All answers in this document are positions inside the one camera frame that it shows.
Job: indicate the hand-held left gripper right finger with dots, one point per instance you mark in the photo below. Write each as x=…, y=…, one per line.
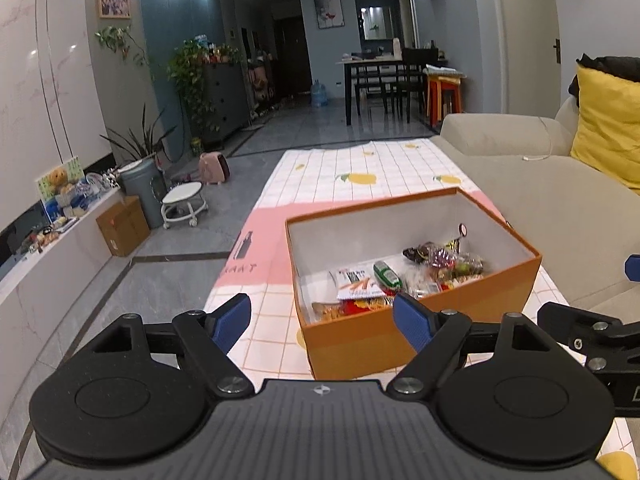
x=415, y=322

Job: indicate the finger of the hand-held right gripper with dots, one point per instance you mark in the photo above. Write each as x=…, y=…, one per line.
x=575, y=322
x=633, y=267

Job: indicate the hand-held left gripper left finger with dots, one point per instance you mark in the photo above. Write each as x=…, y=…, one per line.
x=230, y=322

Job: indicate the clear packet of white balls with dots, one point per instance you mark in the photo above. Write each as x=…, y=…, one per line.
x=415, y=280

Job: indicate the red orange chip packet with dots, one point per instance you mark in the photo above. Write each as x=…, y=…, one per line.
x=365, y=305

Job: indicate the green sausage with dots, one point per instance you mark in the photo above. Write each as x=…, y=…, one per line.
x=387, y=275

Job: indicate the orange cardboard box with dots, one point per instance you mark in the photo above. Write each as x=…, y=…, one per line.
x=360, y=345

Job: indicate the dark braised egg packet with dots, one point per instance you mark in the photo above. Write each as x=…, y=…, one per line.
x=420, y=252

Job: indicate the white spicy strip packet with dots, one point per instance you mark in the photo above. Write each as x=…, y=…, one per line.
x=352, y=280

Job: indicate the clear packet of brown pieces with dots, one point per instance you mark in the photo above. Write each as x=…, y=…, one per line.
x=467, y=266

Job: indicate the black yellow snack packet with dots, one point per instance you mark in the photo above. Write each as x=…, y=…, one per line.
x=452, y=245

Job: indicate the peanut packet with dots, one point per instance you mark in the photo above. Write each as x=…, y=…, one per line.
x=327, y=310

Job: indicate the beige sofa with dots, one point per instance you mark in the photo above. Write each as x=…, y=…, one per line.
x=550, y=200

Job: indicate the white round wheeled stool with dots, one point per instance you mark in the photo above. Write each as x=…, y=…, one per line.
x=182, y=195

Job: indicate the brown cardboard carton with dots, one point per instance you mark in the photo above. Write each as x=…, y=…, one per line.
x=122, y=225

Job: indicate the yellow pillow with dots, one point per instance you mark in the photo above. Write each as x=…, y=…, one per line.
x=610, y=120

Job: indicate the pink small bag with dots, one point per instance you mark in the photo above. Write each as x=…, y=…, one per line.
x=214, y=167

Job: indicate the checked lemon print tablecloth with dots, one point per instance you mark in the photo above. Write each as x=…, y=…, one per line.
x=320, y=175

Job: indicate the white television cabinet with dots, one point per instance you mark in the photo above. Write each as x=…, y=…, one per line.
x=45, y=300

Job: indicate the long-leaf potted plant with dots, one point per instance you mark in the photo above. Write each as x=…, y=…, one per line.
x=137, y=142

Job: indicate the dark cloth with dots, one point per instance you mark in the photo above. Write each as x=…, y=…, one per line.
x=620, y=62

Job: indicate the dark drawer cabinet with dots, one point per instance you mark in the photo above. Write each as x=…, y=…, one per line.
x=227, y=100

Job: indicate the black television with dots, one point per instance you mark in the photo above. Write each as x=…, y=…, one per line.
x=20, y=242

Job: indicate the orange stool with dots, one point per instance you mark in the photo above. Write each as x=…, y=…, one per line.
x=434, y=95

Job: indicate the black dining chair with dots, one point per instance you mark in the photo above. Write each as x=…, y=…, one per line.
x=372, y=87
x=417, y=75

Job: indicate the shelf with plush toys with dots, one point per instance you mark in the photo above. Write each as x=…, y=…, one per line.
x=261, y=85

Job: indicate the blue water jug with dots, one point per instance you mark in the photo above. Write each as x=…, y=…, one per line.
x=320, y=94

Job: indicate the trailing ivy plant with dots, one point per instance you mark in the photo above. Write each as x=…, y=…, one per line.
x=190, y=80

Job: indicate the stack of papers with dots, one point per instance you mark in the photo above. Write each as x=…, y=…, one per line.
x=444, y=71

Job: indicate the dining table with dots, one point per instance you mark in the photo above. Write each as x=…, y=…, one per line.
x=370, y=62

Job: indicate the white bottle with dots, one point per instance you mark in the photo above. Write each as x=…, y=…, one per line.
x=397, y=47

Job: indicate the hanging vine plant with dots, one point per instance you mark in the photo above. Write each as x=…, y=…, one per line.
x=117, y=42

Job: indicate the wall mirror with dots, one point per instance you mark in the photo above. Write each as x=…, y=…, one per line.
x=378, y=22

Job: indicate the dark framed wall picture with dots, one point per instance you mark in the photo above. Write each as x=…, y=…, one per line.
x=329, y=11

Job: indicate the wooden framed wall picture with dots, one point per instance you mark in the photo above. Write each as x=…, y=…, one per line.
x=114, y=2

